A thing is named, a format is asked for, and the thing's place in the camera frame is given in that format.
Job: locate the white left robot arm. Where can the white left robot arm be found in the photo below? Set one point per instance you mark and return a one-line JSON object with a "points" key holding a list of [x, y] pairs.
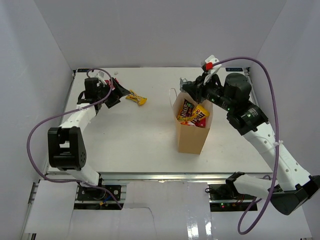
{"points": [[66, 147]]}

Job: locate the orange Skittles snack bag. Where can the orange Skittles snack bag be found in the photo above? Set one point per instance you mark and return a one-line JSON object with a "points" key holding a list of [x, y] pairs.
{"points": [[187, 123]]}

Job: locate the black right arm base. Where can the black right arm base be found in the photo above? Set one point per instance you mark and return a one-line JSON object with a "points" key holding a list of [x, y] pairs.
{"points": [[221, 192]]}

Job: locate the yellow M&M's packet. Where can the yellow M&M's packet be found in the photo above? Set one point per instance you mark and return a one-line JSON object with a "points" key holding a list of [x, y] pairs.
{"points": [[136, 98], [199, 113]]}

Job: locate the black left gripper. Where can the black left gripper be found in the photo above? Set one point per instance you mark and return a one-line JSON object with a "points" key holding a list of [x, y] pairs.
{"points": [[116, 94]]}

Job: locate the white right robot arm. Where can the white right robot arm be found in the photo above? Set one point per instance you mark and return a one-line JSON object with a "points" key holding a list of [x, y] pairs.
{"points": [[294, 185]]}

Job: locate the dark label table corner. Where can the dark label table corner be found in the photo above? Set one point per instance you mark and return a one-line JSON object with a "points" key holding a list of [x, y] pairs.
{"points": [[84, 70], [233, 69]]}

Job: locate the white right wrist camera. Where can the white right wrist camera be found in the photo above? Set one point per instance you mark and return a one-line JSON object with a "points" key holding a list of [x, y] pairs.
{"points": [[210, 66]]}

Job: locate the dark label right table corner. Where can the dark label right table corner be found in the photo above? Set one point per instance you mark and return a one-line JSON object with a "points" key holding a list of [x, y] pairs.
{"points": [[233, 69]]}

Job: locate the aluminium front rail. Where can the aluminium front rail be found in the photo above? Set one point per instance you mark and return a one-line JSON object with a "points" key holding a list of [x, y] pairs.
{"points": [[139, 176]]}

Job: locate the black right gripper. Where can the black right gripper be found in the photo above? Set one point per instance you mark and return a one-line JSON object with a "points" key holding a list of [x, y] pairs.
{"points": [[197, 89]]}

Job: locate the grey Himalaya candy packet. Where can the grey Himalaya candy packet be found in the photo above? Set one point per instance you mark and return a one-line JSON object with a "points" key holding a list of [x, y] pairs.
{"points": [[184, 85]]}

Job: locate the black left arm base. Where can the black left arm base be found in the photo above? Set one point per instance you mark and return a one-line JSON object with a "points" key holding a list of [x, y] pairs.
{"points": [[94, 194]]}

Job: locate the brown paper bag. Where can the brown paper bag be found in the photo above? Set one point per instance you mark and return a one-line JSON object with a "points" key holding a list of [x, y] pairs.
{"points": [[190, 138]]}

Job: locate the dark label left table corner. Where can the dark label left table corner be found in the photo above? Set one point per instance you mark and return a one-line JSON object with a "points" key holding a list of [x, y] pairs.
{"points": [[84, 70]]}

